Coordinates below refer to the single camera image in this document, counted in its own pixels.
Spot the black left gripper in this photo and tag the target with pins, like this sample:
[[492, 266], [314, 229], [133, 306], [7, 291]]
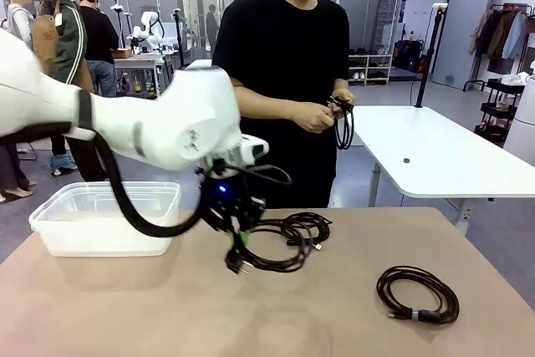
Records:
[[225, 206]]

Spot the person's left forearm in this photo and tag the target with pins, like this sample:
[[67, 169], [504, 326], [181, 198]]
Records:
[[342, 84]]

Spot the person's right forearm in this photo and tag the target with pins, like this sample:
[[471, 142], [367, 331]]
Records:
[[267, 102]]

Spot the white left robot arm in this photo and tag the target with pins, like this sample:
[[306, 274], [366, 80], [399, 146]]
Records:
[[188, 114]]

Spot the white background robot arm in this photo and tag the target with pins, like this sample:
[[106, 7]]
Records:
[[148, 27]]

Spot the person's right hand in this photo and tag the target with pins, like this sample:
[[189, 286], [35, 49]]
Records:
[[313, 116]]

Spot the person's left hand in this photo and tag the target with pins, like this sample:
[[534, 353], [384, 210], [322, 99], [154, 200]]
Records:
[[343, 98]]

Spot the clear plastic storage container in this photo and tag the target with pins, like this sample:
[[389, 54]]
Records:
[[104, 244]]

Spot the grey background table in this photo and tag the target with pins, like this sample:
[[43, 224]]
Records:
[[142, 62]]

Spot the person in black t-shirt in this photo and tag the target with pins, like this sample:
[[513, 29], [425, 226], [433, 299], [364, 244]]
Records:
[[288, 39]]

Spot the distant person in dark clothes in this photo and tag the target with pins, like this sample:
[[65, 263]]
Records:
[[212, 27]]

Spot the white shoe rack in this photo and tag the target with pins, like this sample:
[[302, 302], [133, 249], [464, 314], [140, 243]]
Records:
[[370, 68]]

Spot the white desk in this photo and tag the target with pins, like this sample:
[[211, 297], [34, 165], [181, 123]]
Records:
[[439, 152]]

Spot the cardboard box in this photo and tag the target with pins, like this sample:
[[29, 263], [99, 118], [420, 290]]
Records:
[[122, 53]]

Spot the man in black clothes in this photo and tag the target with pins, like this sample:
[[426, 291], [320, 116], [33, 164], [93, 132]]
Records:
[[98, 35]]

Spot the black bags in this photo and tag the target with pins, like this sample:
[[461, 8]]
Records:
[[409, 56]]

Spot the black tripod stand white top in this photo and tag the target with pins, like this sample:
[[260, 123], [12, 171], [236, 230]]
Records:
[[426, 64]]

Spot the woman in green jacket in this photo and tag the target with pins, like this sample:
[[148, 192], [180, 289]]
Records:
[[62, 39]]

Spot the black trolley cart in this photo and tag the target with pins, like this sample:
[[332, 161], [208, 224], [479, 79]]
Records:
[[499, 98]]

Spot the grey partition panel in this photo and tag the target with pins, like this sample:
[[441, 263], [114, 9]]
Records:
[[460, 31]]

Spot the clothing rack with coats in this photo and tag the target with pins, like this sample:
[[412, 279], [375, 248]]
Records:
[[501, 35]]

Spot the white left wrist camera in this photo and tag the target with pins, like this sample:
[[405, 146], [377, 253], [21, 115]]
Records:
[[255, 150]]

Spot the black camera tripod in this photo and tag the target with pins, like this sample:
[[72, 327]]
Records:
[[179, 39]]

